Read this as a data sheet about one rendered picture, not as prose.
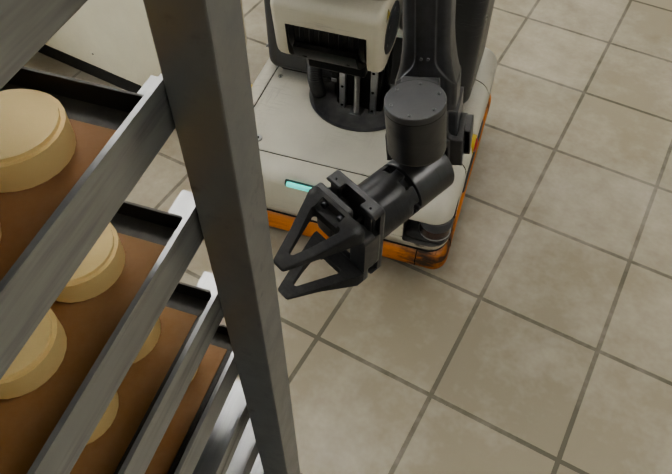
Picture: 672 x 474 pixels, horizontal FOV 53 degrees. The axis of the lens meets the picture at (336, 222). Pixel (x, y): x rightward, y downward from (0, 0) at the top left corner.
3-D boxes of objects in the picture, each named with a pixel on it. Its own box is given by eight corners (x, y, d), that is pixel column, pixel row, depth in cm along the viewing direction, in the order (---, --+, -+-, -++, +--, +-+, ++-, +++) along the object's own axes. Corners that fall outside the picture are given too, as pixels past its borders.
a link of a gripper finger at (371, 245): (253, 244, 61) (331, 188, 64) (262, 283, 66) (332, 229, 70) (302, 293, 58) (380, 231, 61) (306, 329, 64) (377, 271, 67)
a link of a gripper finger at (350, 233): (250, 228, 58) (330, 171, 62) (259, 270, 64) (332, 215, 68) (301, 278, 56) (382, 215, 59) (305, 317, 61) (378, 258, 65)
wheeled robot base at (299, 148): (298, 66, 220) (294, 0, 201) (490, 108, 208) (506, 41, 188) (211, 218, 181) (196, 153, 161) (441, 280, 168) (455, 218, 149)
